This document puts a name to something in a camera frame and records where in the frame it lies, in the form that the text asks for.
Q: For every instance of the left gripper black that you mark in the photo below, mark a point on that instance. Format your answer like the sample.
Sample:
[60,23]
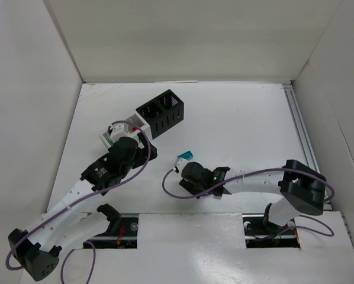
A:
[145,149]

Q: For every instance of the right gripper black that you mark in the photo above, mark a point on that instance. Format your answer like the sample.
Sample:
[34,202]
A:
[186,180]

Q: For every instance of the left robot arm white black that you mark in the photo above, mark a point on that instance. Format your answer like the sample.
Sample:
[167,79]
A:
[81,214]

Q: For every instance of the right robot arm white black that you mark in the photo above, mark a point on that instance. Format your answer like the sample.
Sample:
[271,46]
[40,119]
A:
[301,189]

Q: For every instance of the teal long lego plate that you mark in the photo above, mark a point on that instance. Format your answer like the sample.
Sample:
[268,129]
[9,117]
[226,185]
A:
[186,155]

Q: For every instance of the white slotted double container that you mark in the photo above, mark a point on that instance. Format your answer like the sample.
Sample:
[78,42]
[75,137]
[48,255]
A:
[136,122]

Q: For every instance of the black slotted double container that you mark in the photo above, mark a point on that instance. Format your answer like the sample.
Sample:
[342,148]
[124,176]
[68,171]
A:
[162,112]

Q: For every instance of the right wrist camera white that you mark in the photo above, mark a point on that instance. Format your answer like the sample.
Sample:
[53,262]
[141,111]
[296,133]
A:
[180,164]

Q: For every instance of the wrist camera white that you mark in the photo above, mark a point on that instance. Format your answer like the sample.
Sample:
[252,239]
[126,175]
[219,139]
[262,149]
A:
[117,131]
[180,164]

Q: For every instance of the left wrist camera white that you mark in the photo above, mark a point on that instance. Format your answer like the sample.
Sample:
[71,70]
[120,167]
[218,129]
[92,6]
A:
[117,131]

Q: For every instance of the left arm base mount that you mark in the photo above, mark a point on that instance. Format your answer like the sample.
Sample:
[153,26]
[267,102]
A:
[121,233]

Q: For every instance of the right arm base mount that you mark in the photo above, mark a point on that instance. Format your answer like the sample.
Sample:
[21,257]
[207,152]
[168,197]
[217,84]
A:
[260,234]

